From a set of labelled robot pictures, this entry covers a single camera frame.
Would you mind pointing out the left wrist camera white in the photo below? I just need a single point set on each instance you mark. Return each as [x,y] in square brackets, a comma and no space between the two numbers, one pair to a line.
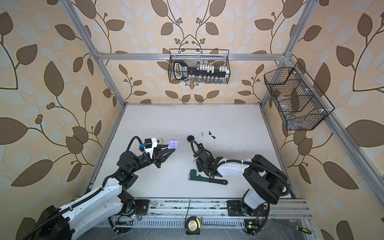
[148,146]

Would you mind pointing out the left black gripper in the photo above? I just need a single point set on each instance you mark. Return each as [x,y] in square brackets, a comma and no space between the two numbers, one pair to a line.
[157,155]

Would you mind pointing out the back wire basket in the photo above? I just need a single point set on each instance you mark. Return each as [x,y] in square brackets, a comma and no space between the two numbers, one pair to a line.
[216,57]

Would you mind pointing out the black round charging case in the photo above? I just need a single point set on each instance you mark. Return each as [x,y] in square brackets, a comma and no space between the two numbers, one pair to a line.
[190,138]

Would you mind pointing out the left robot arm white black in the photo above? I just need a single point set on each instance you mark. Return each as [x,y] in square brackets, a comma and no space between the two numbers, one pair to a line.
[71,221]

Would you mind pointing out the yellow black screwdriver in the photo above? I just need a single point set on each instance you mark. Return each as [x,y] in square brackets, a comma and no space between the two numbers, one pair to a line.
[307,231]

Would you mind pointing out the green black pipe wrench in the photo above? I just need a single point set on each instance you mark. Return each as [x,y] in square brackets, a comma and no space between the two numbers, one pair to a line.
[193,176]

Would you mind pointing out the right wire basket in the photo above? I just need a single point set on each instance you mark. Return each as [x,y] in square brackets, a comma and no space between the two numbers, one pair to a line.
[300,101]

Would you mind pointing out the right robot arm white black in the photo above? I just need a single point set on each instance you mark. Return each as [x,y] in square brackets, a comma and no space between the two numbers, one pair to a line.
[268,183]

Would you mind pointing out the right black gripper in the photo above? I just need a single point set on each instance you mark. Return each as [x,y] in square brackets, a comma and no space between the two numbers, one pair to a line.
[199,168]

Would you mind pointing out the wire basket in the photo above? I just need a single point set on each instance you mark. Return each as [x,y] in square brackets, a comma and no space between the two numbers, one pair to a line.
[216,57]
[300,101]

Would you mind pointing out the yellow black tape measure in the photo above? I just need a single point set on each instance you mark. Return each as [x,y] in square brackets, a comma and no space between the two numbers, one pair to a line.
[193,226]

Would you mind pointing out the purple round charging case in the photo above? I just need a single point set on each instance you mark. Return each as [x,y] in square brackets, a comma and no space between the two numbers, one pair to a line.
[173,144]

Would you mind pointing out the black socket set holder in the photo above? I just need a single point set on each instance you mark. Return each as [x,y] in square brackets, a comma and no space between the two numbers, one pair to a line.
[183,71]

